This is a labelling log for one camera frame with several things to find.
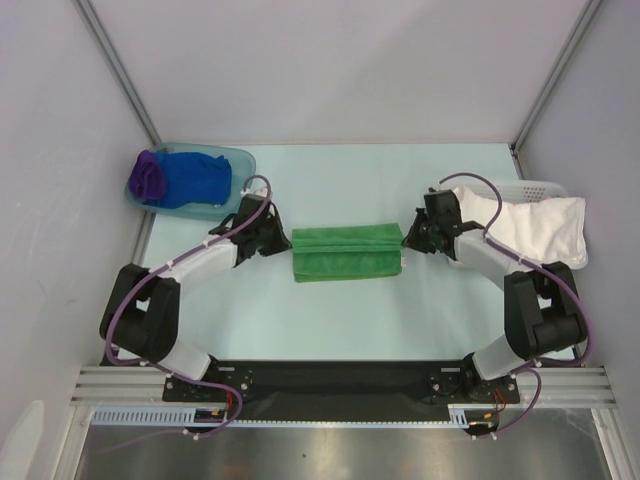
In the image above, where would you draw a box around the blue towel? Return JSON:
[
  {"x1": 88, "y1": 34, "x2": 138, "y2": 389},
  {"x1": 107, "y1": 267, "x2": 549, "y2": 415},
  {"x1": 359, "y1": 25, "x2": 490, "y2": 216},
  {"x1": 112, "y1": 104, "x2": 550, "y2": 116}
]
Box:
[{"x1": 129, "y1": 150, "x2": 232, "y2": 209}]

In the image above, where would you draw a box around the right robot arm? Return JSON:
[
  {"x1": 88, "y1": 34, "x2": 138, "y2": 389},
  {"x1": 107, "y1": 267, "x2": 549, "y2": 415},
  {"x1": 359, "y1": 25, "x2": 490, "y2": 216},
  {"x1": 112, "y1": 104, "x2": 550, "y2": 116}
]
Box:
[{"x1": 403, "y1": 190, "x2": 589, "y2": 402}]

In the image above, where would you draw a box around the purple towel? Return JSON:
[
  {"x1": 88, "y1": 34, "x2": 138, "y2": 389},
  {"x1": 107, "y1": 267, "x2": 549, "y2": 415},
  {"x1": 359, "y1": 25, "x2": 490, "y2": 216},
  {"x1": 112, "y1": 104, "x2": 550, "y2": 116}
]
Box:
[{"x1": 128, "y1": 150, "x2": 166, "y2": 201}]

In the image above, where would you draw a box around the green microfibre towel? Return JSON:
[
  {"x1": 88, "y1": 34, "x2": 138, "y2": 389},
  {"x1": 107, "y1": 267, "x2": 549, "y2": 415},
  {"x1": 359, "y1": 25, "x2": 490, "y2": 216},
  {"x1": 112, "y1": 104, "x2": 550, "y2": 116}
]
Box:
[{"x1": 292, "y1": 223, "x2": 403, "y2": 283}]

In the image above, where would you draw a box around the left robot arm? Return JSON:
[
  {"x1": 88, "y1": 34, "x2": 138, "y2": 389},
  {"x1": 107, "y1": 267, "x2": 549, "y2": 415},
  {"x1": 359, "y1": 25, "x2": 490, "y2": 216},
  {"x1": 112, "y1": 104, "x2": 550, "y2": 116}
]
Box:
[{"x1": 99, "y1": 193, "x2": 291, "y2": 400}]

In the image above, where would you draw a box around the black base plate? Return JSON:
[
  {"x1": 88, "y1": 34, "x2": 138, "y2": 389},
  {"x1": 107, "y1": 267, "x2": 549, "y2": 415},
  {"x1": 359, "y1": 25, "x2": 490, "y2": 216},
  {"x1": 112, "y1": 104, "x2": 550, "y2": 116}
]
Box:
[{"x1": 162, "y1": 357, "x2": 521, "y2": 424}]

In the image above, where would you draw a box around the white towel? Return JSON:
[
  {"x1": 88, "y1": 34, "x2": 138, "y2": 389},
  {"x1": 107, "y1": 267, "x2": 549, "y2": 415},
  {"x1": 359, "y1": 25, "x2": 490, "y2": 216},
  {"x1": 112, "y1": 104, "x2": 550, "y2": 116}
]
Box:
[{"x1": 449, "y1": 184, "x2": 587, "y2": 266}]

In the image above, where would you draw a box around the white plastic basket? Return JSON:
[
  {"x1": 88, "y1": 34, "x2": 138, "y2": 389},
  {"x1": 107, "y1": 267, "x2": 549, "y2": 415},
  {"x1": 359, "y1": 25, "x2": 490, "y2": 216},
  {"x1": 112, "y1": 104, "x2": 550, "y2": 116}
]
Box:
[{"x1": 449, "y1": 178, "x2": 589, "y2": 271}]

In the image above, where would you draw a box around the aluminium frame rail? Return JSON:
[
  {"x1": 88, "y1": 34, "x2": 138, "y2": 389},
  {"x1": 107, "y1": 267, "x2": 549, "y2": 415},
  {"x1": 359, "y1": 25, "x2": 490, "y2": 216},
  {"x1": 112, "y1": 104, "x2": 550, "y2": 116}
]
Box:
[{"x1": 72, "y1": 366, "x2": 617, "y2": 409}]

